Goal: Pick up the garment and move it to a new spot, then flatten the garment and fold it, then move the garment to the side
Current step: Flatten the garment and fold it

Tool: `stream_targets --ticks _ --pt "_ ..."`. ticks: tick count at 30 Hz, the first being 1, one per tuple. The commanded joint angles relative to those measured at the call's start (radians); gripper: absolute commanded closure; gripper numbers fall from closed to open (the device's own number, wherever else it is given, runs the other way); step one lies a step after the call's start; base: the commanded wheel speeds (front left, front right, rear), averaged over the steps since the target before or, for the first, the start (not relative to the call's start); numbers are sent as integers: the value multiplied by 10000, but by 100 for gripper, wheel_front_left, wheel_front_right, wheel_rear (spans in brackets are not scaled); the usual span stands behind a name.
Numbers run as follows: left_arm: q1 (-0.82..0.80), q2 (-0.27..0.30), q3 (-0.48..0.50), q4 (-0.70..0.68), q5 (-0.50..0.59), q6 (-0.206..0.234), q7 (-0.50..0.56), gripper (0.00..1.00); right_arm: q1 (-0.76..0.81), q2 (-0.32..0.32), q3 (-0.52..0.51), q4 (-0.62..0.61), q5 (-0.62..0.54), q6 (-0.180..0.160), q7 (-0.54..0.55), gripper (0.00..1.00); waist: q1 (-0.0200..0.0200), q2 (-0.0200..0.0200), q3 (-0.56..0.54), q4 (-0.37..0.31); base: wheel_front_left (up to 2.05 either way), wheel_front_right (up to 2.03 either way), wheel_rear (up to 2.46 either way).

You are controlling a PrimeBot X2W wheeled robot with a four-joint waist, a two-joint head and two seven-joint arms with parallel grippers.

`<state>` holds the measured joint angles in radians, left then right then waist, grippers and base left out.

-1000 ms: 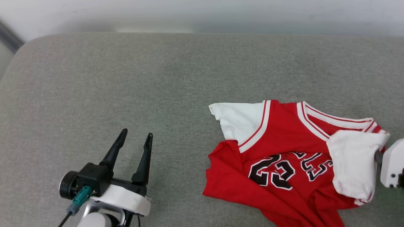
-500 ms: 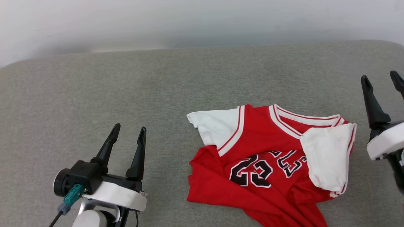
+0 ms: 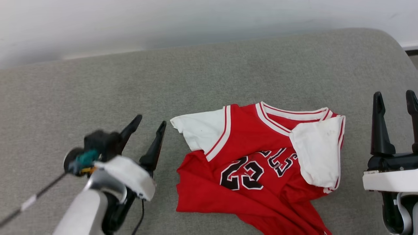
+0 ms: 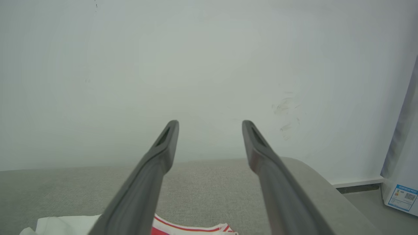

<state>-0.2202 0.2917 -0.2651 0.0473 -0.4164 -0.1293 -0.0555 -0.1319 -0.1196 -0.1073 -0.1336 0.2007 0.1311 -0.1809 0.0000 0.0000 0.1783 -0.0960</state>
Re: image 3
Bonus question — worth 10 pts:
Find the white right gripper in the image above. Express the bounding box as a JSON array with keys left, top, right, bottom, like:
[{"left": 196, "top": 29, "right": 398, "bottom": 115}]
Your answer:
[{"left": 362, "top": 90, "right": 418, "bottom": 193}]

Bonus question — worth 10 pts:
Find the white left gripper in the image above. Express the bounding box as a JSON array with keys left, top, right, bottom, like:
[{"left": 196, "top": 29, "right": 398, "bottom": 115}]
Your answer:
[{"left": 94, "top": 114, "right": 167, "bottom": 234}]

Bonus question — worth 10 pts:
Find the thin black hanging cable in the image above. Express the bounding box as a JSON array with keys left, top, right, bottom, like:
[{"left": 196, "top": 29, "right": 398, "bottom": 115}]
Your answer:
[{"left": 131, "top": 198, "right": 145, "bottom": 235}]

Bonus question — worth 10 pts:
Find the grey fabric sofa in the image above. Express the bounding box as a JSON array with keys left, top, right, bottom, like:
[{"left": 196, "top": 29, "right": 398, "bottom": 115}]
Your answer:
[{"left": 0, "top": 28, "right": 418, "bottom": 235}]

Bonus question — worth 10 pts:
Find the red white basketball jersey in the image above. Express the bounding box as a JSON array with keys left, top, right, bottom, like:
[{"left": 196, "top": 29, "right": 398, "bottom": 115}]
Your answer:
[{"left": 170, "top": 101, "right": 346, "bottom": 235}]

